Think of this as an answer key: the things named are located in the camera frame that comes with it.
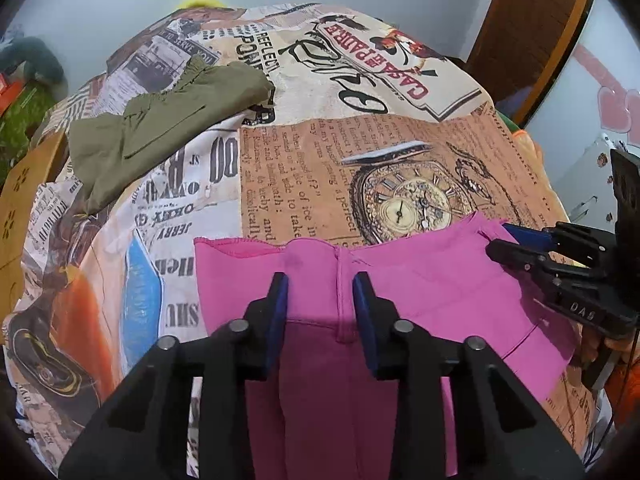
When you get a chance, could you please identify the pink pants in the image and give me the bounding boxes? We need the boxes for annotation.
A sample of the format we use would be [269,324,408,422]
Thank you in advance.
[194,213,576,479]

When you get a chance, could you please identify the white sliding wardrobe door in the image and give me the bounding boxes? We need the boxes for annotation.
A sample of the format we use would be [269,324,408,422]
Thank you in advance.
[524,0,640,236]

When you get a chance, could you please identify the brown wooden door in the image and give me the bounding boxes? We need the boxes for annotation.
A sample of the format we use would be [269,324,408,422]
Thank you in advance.
[465,0,592,126]

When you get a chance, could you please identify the newspaper print bed quilt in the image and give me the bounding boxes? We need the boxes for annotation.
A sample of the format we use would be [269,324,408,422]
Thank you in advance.
[1,3,596,479]

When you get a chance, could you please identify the wooden lap desk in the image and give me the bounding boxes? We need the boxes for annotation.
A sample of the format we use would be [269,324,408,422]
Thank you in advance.
[0,131,67,320]

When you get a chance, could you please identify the olive green pants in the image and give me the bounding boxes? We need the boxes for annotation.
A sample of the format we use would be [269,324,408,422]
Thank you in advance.
[68,56,273,214]

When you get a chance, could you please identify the green storage box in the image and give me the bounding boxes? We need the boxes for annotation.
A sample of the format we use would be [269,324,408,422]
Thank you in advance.
[0,82,54,184]

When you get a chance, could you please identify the grey plush pillow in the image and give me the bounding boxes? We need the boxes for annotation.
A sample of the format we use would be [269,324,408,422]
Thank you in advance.
[1,37,68,101]

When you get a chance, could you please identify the yellow headboard piece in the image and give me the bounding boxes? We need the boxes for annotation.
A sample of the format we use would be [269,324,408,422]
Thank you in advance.
[178,0,226,10]

